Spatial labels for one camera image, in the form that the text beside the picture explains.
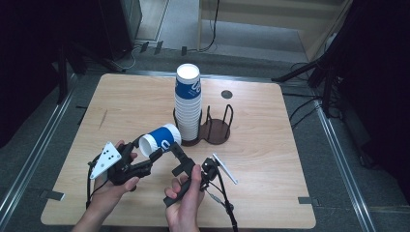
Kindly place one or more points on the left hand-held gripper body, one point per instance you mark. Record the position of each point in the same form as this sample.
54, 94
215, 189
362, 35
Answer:
111, 161

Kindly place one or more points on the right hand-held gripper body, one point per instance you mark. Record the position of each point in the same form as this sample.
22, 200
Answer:
209, 169

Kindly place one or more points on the blue white single paper cup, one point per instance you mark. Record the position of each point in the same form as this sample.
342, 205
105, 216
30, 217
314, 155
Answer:
161, 139

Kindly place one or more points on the dark brown cup holder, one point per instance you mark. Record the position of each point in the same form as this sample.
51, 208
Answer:
216, 130

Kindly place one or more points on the stack of white paper cups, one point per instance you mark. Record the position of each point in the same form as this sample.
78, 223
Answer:
188, 106

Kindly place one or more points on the person's left hand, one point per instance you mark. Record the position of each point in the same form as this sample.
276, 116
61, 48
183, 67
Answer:
111, 191

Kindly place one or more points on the person's right hand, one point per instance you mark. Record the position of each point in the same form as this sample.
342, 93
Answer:
187, 206

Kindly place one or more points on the dark round table grommet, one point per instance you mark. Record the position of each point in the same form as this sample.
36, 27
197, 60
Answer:
226, 94

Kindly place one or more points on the black metal stand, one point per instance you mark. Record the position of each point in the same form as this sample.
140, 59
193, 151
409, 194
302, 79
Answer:
316, 69
69, 67

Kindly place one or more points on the black cabinet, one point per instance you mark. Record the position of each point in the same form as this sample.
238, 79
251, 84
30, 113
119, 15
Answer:
121, 27

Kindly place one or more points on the dark curtain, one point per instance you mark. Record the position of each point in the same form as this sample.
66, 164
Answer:
377, 80
38, 58

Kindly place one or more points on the light wooden platform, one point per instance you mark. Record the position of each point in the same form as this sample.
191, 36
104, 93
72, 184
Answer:
257, 16

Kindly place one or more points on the grey table bracket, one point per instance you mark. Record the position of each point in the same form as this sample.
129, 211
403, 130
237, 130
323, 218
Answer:
53, 195
308, 201

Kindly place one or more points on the metal floor rail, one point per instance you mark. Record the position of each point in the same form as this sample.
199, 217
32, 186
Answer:
341, 161
35, 151

